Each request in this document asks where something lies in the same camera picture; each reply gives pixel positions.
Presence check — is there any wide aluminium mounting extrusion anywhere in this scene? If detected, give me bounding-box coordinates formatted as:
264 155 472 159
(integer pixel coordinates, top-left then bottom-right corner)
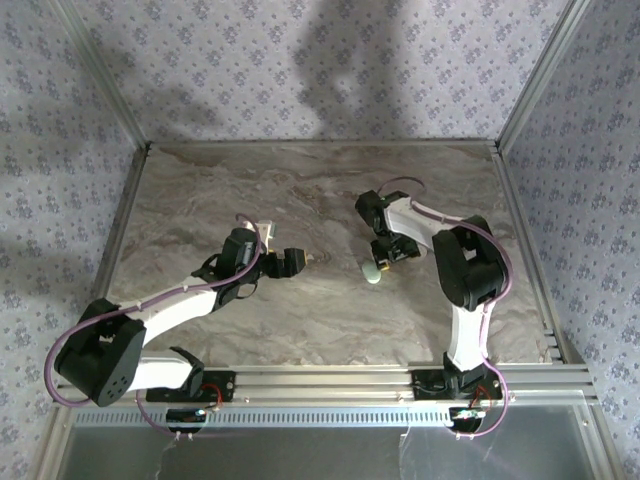
53 364 599 404

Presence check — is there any small black electronics board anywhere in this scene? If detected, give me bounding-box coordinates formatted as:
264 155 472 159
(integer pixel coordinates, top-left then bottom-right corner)
448 406 487 431
166 407 208 433

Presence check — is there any shiny metal sheet panel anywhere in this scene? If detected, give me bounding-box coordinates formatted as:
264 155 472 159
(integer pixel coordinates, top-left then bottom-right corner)
47 424 616 480

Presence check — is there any aluminium table edge rail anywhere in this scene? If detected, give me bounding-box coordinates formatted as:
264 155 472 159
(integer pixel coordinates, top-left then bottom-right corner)
147 140 501 150
490 147 576 366
94 144 152 306

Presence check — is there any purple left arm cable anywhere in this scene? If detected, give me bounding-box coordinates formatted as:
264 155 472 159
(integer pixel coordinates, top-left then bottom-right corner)
44 213 266 442

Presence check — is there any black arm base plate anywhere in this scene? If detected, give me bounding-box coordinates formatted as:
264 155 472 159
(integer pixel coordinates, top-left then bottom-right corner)
145 369 237 404
409 368 502 402

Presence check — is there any slotted grey cable duct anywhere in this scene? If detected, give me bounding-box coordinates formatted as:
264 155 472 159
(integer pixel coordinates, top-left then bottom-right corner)
69 403 589 427

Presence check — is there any aluminium upright frame post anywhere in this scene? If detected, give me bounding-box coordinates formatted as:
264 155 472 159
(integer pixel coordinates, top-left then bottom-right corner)
496 0 595 151
49 0 152 151

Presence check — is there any aluminium frame leg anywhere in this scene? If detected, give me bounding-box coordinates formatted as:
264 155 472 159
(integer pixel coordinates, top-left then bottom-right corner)
34 402 76 480
582 399 629 480

